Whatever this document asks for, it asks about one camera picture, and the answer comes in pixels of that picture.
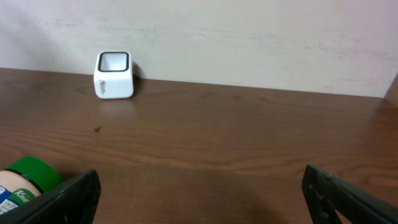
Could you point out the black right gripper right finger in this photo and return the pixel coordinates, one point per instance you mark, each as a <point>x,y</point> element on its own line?
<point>327,195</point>

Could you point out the white barcode scanner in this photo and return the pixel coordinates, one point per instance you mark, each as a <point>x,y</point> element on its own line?
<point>113,76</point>

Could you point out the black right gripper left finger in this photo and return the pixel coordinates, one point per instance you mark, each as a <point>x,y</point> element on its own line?
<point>73,201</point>

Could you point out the green lid spice jar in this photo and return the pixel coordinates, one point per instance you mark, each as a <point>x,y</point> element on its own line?
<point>25,180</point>

